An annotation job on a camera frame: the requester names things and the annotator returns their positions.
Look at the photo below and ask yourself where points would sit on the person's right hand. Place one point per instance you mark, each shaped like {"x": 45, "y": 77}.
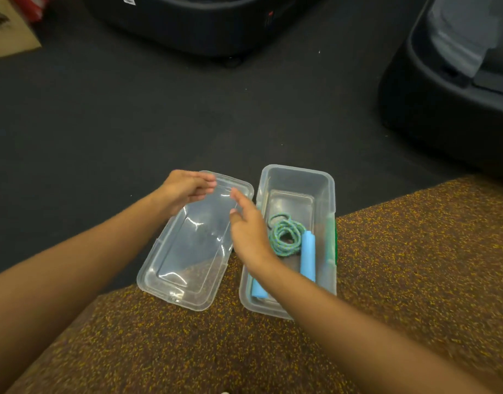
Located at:
{"x": 249, "y": 233}

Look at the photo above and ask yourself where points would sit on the person's left hand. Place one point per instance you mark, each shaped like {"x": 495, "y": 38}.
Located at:
{"x": 181, "y": 188}

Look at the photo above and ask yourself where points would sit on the black treadmill with red mark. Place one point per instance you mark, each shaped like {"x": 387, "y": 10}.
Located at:
{"x": 194, "y": 32}

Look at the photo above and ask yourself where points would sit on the red object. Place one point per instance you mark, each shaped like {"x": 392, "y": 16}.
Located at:
{"x": 31, "y": 6}

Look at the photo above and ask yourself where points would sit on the person's right forearm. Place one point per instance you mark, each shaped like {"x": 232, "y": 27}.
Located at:
{"x": 358, "y": 344}

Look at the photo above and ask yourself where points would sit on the brown cardboard box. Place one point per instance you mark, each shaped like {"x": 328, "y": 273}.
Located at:
{"x": 9, "y": 36}

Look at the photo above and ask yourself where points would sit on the person's left forearm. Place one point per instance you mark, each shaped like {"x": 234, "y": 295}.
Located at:
{"x": 50, "y": 291}

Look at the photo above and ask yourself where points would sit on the clear plastic box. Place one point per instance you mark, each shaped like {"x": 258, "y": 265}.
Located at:
{"x": 292, "y": 188}

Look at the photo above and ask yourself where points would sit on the black treadmill with warning sticker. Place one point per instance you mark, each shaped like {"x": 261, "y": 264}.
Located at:
{"x": 440, "y": 118}

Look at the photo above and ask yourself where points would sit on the clear plastic lid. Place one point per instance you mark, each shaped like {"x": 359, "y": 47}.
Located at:
{"x": 194, "y": 258}

